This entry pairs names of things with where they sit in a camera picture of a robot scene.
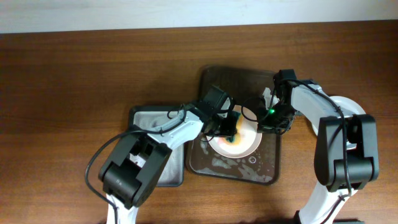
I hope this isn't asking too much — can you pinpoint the green and yellow sponge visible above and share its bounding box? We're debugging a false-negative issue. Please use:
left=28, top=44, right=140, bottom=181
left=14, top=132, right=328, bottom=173
left=223, top=111, right=241, bottom=143

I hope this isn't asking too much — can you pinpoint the white plate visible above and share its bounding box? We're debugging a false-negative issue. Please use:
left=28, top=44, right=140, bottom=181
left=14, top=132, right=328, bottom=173
left=312, top=96, right=366, bottom=150
left=207, top=105, right=262, bottom=159

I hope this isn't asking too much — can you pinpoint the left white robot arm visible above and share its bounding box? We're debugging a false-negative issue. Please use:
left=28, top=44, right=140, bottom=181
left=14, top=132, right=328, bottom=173
left=98, top=86, right=238, bottom=223

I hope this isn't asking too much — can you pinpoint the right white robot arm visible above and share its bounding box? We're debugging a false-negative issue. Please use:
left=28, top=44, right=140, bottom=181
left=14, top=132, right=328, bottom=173
left=257, top=69, right=379, bottom=223

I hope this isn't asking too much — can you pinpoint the large brown serving tray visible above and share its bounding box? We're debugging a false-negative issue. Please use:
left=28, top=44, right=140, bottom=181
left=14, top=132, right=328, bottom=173
left=185, top=65, right=282, bottom=185

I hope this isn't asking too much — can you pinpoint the small black sponge tray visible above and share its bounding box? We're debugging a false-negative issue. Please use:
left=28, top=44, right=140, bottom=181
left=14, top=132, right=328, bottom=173
left=128, top=106, right=184, bottom=187

